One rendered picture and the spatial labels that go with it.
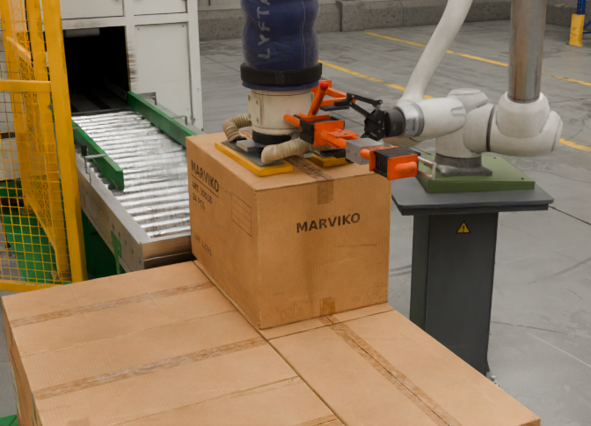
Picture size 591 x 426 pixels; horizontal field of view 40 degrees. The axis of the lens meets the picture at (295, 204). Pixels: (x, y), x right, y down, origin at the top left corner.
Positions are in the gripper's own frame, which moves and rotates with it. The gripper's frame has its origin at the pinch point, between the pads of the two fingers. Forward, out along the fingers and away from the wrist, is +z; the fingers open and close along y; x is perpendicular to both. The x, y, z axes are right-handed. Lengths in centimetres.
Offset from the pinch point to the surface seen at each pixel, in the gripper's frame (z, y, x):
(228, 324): 26, 53, 9
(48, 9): 44, -21, 139
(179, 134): -21, 47, 195
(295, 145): 5.4, 5.2, 8.2
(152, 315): 43, 53, 23
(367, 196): -12.3, 19.8, 0.7
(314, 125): 4.6, -2.2, -1.1
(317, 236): 2.8, 28.8, 1.0
